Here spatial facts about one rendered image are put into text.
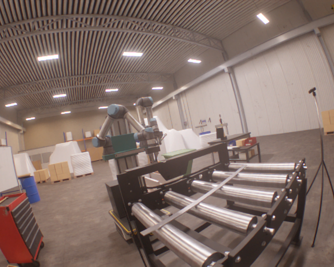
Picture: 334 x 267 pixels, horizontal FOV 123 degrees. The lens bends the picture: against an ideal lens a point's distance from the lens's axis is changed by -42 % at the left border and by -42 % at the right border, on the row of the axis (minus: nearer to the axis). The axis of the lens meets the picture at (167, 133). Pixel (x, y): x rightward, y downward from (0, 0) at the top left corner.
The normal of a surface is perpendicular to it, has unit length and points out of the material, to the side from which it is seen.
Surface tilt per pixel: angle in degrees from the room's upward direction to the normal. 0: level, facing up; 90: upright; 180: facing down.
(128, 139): 90
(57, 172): 90
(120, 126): 90
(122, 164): 90
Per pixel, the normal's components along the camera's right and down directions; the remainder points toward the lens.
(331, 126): -0.88, 0.17
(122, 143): 0.58, -0.13
